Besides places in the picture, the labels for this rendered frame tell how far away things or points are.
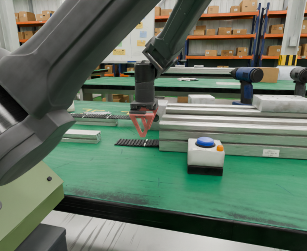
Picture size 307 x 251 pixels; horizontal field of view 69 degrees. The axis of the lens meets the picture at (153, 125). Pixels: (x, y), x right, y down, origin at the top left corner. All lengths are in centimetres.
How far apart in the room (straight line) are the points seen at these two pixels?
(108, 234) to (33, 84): 105
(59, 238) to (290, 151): 57
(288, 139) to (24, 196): 60
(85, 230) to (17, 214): 89
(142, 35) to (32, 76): 341
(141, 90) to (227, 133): 26
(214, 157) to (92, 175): 28
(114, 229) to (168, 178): 77
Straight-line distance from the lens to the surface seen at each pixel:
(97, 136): 73
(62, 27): 22
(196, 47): 1114
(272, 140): 67
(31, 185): 43
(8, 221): 38
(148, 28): 360
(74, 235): 125
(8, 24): 866
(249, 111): 83
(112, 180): 51
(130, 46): 366
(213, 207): 44
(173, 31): 51
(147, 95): 63
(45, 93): 22
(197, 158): 52
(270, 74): 276
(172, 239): 118
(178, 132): 62
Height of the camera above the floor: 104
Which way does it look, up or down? 17 degrees down
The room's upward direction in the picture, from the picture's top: straight up
